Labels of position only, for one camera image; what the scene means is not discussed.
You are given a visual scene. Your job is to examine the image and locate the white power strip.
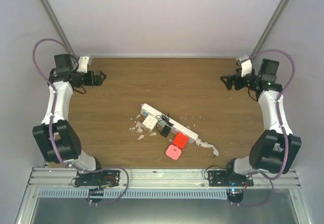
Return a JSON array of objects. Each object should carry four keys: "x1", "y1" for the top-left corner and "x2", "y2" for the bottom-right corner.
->
[{"x1": 140, "y1": 103, "x2": 198, "y2": 143}]

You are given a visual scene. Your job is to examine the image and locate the white cube adapter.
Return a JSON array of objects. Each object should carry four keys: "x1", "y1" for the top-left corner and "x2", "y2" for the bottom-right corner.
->
[{"x1": 142, "y1": 115, "x2": 158, "y2": 132}]

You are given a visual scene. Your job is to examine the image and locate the red cube socket adapter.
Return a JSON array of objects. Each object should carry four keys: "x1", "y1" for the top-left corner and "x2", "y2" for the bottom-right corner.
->
[{"x1": 173, "y1": 132, "x2": 189, "y2": 150}]

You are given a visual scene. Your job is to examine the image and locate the black power adapter with cable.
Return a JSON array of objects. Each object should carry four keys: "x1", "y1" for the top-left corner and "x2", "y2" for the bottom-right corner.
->
[{"x1": 156, "y1": 114, "x2": 174, "y2": 138}]

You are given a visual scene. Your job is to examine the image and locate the pink plug adapter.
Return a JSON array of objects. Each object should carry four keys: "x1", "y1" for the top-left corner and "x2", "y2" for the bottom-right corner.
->
[{"x1": 166, "y1": 144, "x2": 182, "y2": 160}]

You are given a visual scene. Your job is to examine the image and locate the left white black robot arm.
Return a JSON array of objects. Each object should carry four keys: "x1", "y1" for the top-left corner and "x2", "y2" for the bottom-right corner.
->
[{"x1": 32, "y1": 54, "x2": 106, "y2": 185}]

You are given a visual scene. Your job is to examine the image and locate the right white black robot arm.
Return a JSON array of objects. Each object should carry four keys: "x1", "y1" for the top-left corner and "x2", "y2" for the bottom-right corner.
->
[{"x1": 220, "y1": 57, "x2": 302, "y2": 186}]

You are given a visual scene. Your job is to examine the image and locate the white paper scraps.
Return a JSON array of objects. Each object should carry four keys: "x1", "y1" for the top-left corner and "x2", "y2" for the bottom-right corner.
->
[{"x1": 129, "y1": 117, "x2": 156, "y2": 140}]

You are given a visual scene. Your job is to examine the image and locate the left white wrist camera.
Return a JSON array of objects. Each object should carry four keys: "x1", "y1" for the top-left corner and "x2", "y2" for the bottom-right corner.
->
[{"x1": 77, "y1": 56, "x2": 93, "y2": 73}]

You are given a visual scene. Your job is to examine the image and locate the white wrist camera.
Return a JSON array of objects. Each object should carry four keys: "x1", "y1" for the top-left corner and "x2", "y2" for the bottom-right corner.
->
[
  {"x1": 77, "y1": 56, "x2": 93, "y2": 73},
  {"x1": 236, "y1": 56, "x2": 253, "y2": 78}
]

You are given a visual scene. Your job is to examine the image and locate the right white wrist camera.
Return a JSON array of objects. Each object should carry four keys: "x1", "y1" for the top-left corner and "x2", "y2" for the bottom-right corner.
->
[{"x1": 236, "y1": 56, "x2": 253, "y2": 78}]

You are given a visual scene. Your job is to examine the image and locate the left aluminium frame post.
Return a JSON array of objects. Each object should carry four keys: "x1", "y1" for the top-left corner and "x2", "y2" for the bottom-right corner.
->
[{"x1": 40, "y1": 0, "x2": 74, "y2": 53}]

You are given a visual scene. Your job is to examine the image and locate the aluminium frame post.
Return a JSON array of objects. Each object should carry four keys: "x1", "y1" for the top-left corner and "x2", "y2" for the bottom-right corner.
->
[
  {"x1": 40, "y1": 0, "x2": 74, "y2": 53},
  {"x1": 252, "y1": 0, "x2": 290, "y2": 55}
]

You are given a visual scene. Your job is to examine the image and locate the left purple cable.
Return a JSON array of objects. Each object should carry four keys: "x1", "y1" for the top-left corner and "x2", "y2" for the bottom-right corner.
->
[{"x1": 32, "y1": 38, "x2": 130, "y2": 207}]

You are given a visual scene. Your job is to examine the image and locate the white coiled power cord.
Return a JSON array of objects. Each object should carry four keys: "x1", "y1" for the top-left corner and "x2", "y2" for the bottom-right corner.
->
[{"x1": 195, "y1": 138, "x2": 219, "y2": 157}]

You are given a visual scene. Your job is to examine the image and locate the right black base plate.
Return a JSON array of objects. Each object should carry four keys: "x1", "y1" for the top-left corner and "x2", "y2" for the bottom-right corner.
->
[{"x1": 203, "y1": 166, "x2": 254, "y2": 187}]

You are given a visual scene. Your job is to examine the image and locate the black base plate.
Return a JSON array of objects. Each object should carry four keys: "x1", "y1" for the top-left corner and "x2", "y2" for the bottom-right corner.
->
[
  {"x1": 203, "y1": 166, "x2": 254, "y2": 187},
  {"x1": 71, "y1": 170, "x2": 120, "y2": 189}
]

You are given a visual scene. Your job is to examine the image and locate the right aluminium frame post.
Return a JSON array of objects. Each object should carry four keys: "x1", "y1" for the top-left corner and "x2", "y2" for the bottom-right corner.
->
[{"x1": 252, "y1": 0, "x2": 290, "y2": 55}]

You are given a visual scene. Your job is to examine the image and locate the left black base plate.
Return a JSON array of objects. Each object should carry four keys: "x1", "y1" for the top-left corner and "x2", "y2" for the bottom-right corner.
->
[{"x1": 71, "y1": 170, "x2": 120, "y2": 189}]

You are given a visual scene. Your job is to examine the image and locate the aluminium front rail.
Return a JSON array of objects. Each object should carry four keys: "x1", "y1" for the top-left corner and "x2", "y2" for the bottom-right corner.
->
[{"x1": 27, "y1": 168, "x2": 301, "y2": 189}]

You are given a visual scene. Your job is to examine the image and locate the grey slotted cable duct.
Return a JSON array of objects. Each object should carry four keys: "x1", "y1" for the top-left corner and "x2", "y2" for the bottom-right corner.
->
[{"x1": 38, "y1": 188, "x2": 227, "y2": 200}]

